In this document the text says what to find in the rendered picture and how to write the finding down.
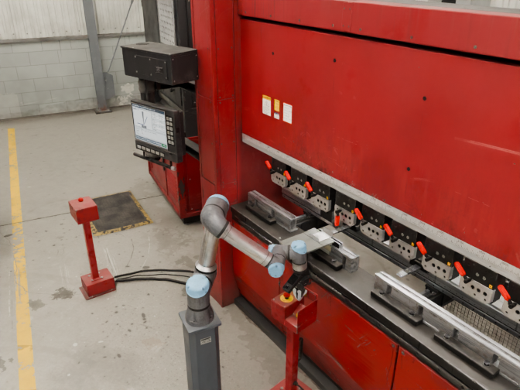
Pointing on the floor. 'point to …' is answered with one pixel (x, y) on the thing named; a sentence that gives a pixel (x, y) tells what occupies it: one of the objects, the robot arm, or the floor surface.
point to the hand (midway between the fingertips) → (297, 299)
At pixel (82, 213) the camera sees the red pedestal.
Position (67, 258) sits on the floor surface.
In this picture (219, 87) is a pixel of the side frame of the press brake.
